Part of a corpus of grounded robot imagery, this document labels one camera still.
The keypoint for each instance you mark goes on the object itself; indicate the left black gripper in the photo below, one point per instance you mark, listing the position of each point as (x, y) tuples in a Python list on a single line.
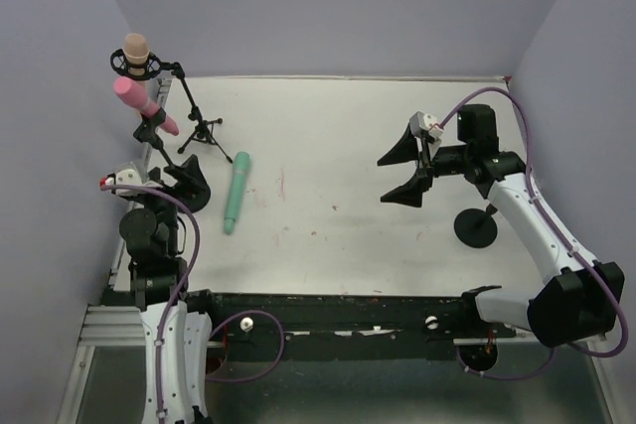
[(166, 186)]

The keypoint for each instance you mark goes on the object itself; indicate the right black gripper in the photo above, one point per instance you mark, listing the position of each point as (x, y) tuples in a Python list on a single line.
[(426, 161)]

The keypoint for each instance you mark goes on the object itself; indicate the black round-base clip stand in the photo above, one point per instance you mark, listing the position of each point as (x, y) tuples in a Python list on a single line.
[(146, 133)]

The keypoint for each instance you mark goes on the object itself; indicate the black tripod shock-mount stand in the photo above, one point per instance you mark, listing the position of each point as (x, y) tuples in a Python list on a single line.
[(150, 68)]

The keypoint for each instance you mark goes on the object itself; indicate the green microphone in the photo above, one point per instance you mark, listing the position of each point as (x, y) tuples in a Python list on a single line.
[(241, 169)]

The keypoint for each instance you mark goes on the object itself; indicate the black round-base stand front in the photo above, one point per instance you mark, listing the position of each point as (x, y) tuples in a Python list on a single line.
[(476, 228)]

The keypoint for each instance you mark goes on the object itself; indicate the pink microphone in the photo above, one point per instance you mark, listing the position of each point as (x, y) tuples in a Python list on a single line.
[(134, 95)]

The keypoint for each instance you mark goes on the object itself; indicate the beige microphone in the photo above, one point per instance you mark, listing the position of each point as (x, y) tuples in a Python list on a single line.
[(136, 52)]

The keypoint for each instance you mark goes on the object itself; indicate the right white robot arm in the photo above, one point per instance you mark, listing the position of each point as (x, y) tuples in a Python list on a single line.
[(579, 293)]

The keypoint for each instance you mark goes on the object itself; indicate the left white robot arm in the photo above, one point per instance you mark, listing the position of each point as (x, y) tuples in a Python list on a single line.
[(175, 330)]

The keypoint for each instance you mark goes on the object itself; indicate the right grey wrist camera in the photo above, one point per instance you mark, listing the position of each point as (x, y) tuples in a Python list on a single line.
[(425, 126)]

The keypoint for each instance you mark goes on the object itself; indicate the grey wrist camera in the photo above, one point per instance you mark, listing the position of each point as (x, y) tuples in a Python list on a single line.
[(130, 173), (425, 126)]

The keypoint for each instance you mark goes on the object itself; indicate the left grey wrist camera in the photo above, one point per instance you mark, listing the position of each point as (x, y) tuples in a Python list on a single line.
[(130, 173)]

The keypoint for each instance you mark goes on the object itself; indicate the aluminium frame profile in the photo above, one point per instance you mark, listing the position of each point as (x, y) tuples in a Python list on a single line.
[(111, 323)]

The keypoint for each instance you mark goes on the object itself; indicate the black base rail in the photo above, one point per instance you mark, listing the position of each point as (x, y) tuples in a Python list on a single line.
[(341, 327)]

